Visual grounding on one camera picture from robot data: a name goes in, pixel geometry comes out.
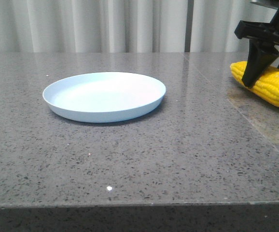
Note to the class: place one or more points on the white pleated curtain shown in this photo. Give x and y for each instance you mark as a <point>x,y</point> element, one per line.
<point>115,26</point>

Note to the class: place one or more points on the yellow corn cob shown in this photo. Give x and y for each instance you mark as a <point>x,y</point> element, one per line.
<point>267,86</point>

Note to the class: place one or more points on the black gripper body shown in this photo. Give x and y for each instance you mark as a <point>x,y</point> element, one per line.
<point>264,32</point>

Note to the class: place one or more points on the light blue round plate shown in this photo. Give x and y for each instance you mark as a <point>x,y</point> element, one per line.
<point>104,97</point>

